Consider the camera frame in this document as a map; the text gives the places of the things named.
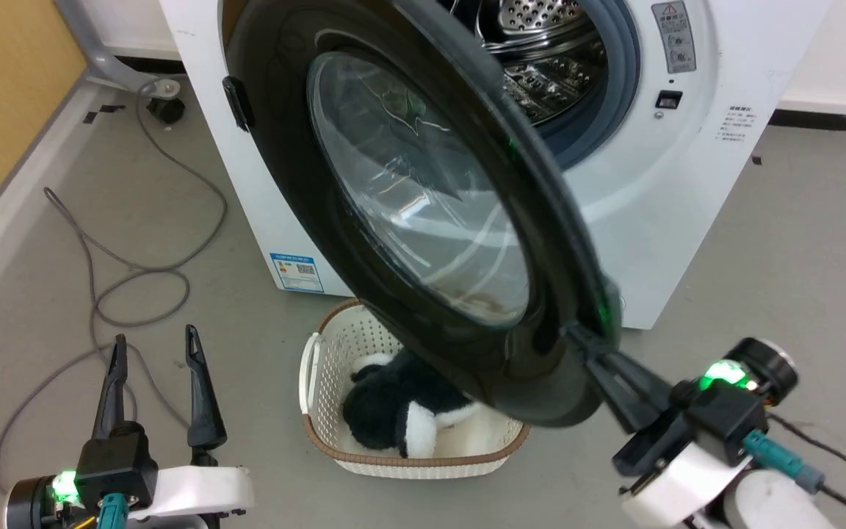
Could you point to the grey metal stand leg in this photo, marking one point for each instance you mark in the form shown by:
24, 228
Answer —
100, 59

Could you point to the black round glass washer door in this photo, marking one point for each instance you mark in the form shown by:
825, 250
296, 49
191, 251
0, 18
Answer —
283, 184

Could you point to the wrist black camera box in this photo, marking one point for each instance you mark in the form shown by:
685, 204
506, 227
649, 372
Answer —
725, 422
116, 466

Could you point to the steel washer drum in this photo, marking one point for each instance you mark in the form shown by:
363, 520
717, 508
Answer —
551, 81

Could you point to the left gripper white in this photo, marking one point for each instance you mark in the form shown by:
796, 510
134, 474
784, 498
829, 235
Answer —
203, 491

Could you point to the white basket with brown rim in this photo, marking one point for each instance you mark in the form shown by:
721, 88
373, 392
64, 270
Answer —
335, 353

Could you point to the black and white plush toy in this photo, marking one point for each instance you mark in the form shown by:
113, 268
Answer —
379, 419

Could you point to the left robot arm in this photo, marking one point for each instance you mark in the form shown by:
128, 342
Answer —
30, 503

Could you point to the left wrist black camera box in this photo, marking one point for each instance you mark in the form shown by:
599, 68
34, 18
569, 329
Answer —
116, 466

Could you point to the black caster wheel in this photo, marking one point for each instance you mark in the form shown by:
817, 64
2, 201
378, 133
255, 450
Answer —
166, 109

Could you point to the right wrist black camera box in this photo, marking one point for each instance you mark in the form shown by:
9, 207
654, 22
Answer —
725, 422

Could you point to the blue energy label sticker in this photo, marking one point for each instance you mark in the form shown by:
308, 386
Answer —
297, 272

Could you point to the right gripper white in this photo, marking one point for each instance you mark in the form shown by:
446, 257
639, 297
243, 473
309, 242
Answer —
684, 488

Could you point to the white front-load washing machine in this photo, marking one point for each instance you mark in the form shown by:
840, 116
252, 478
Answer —
687, 220

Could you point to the grey warning sticker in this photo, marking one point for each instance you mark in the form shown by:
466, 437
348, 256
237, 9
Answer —
675, 37

